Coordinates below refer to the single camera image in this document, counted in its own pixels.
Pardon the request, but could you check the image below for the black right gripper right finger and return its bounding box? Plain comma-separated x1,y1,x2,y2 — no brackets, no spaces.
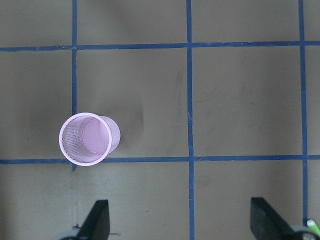
250,197,297,240

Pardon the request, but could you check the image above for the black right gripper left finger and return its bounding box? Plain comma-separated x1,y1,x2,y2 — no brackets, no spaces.
75,199,110,240

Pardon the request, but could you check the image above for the pink mesh cup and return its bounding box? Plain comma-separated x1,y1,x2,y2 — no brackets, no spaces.
58,112,121,167

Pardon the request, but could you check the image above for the green highlighter pen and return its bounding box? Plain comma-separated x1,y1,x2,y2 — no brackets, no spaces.
306,219,320,236

